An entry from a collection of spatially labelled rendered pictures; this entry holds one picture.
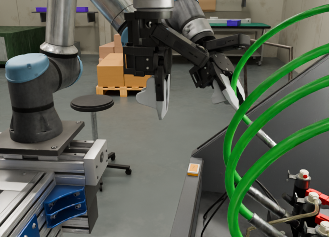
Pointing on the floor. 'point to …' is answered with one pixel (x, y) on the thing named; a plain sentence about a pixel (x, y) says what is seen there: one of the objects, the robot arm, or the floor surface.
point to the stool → (85, 101)
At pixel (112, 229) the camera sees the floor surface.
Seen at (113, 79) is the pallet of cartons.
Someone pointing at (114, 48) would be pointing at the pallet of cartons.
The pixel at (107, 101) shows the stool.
